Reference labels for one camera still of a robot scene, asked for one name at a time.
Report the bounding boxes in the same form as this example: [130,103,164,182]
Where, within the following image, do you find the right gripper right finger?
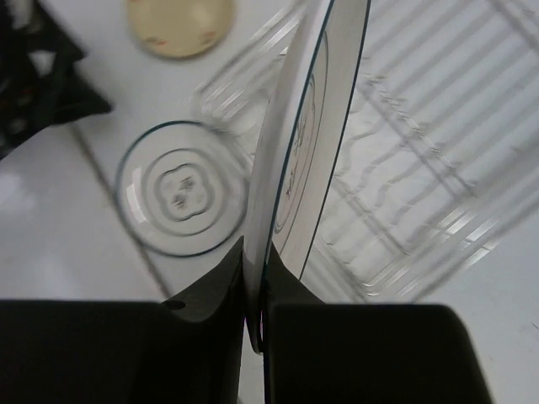
[261,247,492,403]

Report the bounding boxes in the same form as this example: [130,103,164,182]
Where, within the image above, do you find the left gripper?
[1,1,113,157]

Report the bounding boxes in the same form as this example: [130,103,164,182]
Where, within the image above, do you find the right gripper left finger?
[1,242,244,403]

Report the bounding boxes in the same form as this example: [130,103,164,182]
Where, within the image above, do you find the cream floral plate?
[126,0,236,59]

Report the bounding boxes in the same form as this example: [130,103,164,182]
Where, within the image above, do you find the white plate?
[243,1,371,353]
[115,120,250,258]

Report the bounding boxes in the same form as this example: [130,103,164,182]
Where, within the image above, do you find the wire dish rack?
[193,1,538,301]

